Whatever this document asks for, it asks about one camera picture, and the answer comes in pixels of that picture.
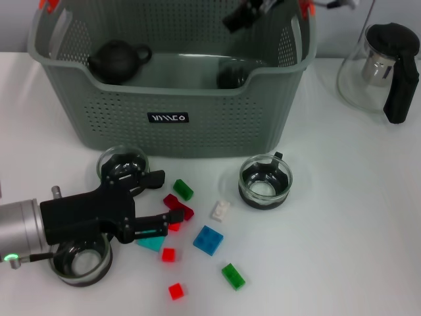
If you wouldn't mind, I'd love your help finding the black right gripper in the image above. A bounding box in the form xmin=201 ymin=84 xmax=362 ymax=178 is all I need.
xmin=222 ymin=0 xmax=285 ymax=34

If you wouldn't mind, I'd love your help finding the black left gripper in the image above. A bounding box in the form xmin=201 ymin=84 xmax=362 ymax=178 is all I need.
xmin=39 ymin=155 xmax=186 ymax=246

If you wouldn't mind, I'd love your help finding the glass teacup with black base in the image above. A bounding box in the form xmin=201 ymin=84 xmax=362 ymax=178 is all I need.
xmin=96 ymin=144 xmax=165 ymax=195
xmin=216 ymin=59 xmax=251 ymax=90
xmin=49 ymin=235 xmax=113 ymax=288
xmin=238 ymin=151 xmax=293 ymax=210

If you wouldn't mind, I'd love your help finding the grey-green perforated storage bin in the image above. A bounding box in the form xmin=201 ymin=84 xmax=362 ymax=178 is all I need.
xmin=26 ymin=0 xmax=318 ymax=158

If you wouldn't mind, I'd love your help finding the dark red toy brick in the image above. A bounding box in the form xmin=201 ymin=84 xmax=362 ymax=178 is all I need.
xmin=163 ymin=193 xmax=195 ymax=221

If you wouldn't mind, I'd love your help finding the green toy brick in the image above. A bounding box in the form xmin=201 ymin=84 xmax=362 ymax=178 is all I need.
xmin=173 ymin=178 xmax=194 ymax=201
xmin=221 ymin=263 xmax=246 ymax=292

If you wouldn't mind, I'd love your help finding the teal toy brick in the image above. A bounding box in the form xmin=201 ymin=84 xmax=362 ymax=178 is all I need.
xmin=136 ymin=236 xmax=165 ymax=253

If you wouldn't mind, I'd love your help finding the white toy brick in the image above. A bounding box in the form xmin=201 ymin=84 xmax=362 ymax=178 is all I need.
xmin=209 ymin=199 xmax=231 ymax=223

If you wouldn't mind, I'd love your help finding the blue toy brick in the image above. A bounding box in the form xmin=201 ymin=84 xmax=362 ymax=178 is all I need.
xmin=192 ymin=224 xmax=224 ymax=257

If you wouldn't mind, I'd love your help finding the black clay teapot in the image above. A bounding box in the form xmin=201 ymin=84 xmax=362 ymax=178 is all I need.
xmin=87 ymin=39 xmax=153 ymax=86

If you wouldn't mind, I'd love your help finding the right wrist cable with plug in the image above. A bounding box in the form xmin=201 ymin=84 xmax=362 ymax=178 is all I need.
xmin=314 ymin=0 xmax=351 ymax=10

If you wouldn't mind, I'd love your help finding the wrist cable with plug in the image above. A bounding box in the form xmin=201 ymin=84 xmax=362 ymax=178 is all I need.
xmin=314 ymin=0 xmax=351 ymax=10
xmin=5 ymin=251 xmax=55 ymax=269

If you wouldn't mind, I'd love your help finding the left wrist cable with plug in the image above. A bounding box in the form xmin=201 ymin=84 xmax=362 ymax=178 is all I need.
xmin=5 ymin=251 xmax=55 ymax=269

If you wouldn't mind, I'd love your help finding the glass pitcher with black handle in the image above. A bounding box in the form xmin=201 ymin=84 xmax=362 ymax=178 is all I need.
xmin=335 ymin=22 xmax=420 ymax=124

